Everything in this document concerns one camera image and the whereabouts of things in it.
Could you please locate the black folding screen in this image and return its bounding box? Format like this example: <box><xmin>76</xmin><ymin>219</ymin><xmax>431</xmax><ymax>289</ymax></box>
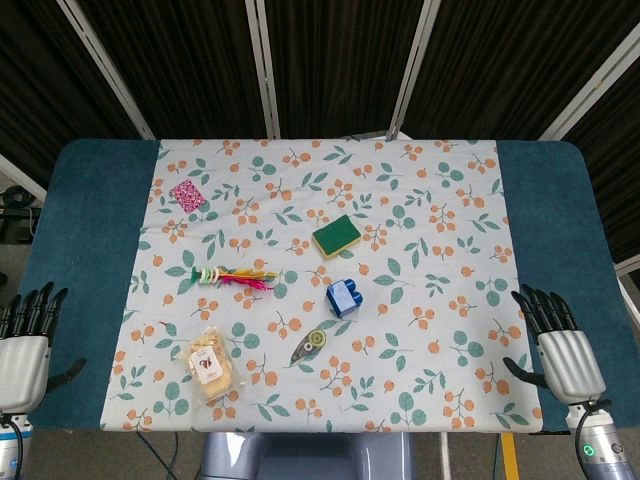
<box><xmin>0</xmin><ymin>0</ymin><xmax>640</xmax><ymax>274</ymax></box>

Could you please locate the floral tablecloth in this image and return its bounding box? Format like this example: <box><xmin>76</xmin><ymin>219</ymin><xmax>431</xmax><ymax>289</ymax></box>
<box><xmin>100</xmin><ymin>138</ymin><xmax>545</xmax><ymax>434</ymax></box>

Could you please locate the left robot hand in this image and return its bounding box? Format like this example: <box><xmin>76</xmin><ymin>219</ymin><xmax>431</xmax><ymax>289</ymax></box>
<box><xmin>0</xmin><ymin>281</ymin><xmax>87</xmax><ymax>414</ymax></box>

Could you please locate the green yellow sponge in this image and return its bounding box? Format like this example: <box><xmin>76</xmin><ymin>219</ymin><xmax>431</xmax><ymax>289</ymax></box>
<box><xmin>312</xmin><ymin>215</ymin><xmax>363</xmax><ymax>262</ymax></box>

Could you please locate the black equipment with cables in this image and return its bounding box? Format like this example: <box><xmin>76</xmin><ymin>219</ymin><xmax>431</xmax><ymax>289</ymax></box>
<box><xmin>0</xmin><ymin>183</ymin><xmax>40</xmax><ymax>246</ymax></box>

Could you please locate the pink patterned card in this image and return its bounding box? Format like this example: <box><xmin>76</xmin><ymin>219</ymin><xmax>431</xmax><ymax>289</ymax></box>
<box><xmin>170</xmin><ymin>180</ymin><xmax>207</xmax><ymax>215</ymax></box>

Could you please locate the colourful feather shuttlecock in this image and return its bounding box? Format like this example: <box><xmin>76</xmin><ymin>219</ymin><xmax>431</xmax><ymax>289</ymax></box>
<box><xmin>189</xmin><ymin>267</ymin><xmax>280</xmax><ymax>294</ymax></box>

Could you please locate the blue table mat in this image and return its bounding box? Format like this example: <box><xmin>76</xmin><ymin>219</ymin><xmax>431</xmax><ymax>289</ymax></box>
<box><xmin>9</xmin><ymin>138</ymin><xmax>632</xmax><ymax>434</ymax></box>

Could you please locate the bagged snack packet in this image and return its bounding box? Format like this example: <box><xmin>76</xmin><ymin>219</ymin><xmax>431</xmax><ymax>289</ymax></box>
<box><xmin>174</xmin><ymin>325</ymin><xmax>246</xmax><ymax>407</ymax></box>

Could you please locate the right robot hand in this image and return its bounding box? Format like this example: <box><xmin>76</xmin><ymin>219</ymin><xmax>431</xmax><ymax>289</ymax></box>
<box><xmin>502</xmin><ymin>283</ymin><xmax>607</xmax><ymax>403</ymax></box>

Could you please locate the correction tape dispenser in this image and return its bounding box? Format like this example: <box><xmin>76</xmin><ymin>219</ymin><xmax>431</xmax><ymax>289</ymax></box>
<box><xmin>290</xmin><ymin>329</ymin><xmax>327</xmax><ymax>364</ymax></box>

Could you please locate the blue toy building block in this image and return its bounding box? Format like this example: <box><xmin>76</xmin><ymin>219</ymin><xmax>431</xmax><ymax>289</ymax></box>
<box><xmin>325</xmin><ymin>278</ymin><xmax>366</xmax><ymax>319</ymax></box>

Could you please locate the grey robot torso base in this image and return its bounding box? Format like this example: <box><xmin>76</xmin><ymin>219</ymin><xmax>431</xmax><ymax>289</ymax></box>
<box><xmin>199</xmin><ymin>432</ymin><xmax>417</xmax><ymax>480</ymax></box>

